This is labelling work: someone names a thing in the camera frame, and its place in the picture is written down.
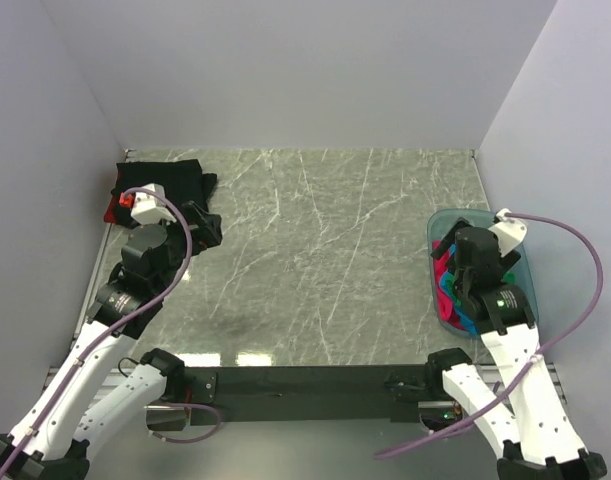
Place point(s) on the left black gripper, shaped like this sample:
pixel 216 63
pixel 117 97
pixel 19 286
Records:
pixel 207 233

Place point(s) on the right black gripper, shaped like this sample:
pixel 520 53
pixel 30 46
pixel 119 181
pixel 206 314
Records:
pixel 506 261

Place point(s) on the green t shirt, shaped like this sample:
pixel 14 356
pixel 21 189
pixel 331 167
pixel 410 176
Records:
pixel 509 276

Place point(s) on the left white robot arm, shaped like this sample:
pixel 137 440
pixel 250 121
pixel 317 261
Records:
pixel 66 427

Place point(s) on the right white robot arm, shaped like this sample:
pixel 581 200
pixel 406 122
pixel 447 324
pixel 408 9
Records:
pixel 526 424

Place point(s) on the clear blue plastic bin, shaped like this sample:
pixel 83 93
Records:
pixel 441 222

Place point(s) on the folded red t shirt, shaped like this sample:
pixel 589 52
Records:
pixel 115 213

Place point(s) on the blue t shirt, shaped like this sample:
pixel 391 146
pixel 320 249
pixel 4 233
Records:
pixel 466 326

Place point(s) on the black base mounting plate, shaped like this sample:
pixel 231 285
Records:
pixel 398 393

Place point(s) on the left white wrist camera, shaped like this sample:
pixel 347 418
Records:
pixel 146 209

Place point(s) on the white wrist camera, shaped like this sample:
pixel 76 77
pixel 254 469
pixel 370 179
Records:
pixel 509 232
pixel 146 209

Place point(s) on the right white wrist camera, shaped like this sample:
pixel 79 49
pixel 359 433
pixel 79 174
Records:
pixel 509 232

